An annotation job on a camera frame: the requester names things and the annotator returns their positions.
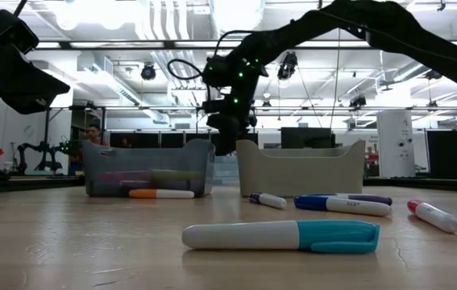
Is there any white marker blue cap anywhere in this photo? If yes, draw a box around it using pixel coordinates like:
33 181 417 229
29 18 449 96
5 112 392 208
293 194 393 218

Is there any black overhead camera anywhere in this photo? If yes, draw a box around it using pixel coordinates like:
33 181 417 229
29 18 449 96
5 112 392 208
276 51 298 81

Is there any white marker orange cap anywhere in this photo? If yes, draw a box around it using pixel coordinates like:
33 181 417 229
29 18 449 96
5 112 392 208
127 188 196 200

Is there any person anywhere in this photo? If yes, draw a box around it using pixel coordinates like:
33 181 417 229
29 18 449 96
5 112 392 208
84 123 105 147

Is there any white column machine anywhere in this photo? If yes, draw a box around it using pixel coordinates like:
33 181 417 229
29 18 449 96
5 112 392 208
376 110 417 179

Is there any dark grey translucent bin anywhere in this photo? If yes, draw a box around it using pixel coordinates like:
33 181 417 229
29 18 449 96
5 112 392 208
81 138 216 198

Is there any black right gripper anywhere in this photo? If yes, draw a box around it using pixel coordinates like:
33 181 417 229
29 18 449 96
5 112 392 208
202 54 269 156

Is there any black monitor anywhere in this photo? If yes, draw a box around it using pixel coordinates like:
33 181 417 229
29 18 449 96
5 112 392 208
280 126 337 149

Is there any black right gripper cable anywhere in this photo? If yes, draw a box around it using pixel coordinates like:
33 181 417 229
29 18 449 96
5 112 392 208
166 28 256 104

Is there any black partition panel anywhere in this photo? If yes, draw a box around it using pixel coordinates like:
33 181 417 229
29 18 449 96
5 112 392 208
426 129 457 181

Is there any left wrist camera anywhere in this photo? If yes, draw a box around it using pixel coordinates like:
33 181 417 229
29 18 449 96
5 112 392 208
0 8 40 56

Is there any black overhead crossbar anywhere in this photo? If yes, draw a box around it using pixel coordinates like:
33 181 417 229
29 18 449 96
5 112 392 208
34 39 457 52

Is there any white marker purple cap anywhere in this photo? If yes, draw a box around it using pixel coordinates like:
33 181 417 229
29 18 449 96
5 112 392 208
308 193 393 205
248 192 289 210

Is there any white marker light-blue cap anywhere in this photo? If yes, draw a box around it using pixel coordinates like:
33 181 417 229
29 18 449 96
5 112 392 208
181 219 381 255

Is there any light grey plastic bin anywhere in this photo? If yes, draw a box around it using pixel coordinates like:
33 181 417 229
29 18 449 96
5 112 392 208
235 139 367 198

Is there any white marker red cap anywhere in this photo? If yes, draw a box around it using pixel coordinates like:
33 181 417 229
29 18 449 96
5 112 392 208
406 199 457 234

